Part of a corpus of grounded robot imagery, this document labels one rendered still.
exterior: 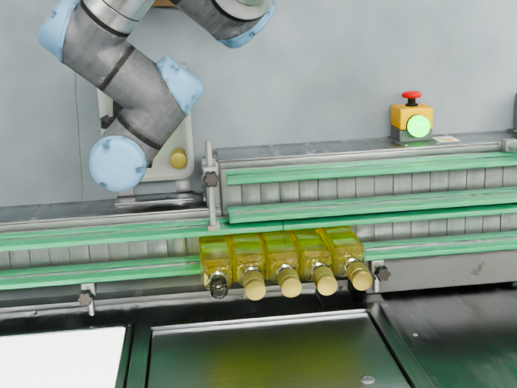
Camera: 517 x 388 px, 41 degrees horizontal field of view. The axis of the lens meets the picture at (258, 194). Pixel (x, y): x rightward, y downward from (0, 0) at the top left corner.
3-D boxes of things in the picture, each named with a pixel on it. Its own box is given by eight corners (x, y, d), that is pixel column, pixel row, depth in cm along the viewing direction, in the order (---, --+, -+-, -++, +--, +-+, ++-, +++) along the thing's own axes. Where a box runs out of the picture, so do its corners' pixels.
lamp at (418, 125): (405, 136, 141) (410, 139, 138) (405, 115, 140) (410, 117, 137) (427, 135, 141) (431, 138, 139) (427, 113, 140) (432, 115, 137)
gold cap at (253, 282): (242, 291, 115) (245, 302, 110) (241, 271, 114) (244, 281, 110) (263, 289, 115) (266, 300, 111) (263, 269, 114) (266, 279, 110)
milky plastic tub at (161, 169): (111, 174, 144) (106, 184, 136) (100, 65, 138) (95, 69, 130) (195, 168, 146) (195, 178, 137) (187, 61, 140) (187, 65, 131)
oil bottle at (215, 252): (199, 253, 137) (202, 296, 117) (198, 226, 136) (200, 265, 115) (228, 251, 138) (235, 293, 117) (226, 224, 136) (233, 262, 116)
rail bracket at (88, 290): (87, 298, 138) (77, 328, 125) (83, 266, 136) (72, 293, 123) (107, 296, 138) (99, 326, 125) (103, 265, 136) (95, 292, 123)
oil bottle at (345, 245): (315, 242, 139) (337, 282, 119) (313, 215, 138) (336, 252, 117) (341, 239, 140) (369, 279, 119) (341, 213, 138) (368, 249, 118)
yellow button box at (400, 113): (389, 136, 148) (399, 142, 141) (389, 102, 146) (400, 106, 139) (421, 134, 149) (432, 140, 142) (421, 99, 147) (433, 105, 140)
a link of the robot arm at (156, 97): (142, 38, 89) (92, 105, 90) (211, 91, 92) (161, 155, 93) (144, 35, 96) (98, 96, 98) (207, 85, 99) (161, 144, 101)
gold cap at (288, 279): (278, 289, 115) (281, 299, 111) (276, 269, 114) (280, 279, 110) (298, 286, 115) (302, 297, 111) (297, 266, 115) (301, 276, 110)
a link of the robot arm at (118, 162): (160, 158, 92) (122, 207, 93) (162, 142, 102) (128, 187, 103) (111, 122, 90) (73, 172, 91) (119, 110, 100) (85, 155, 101)
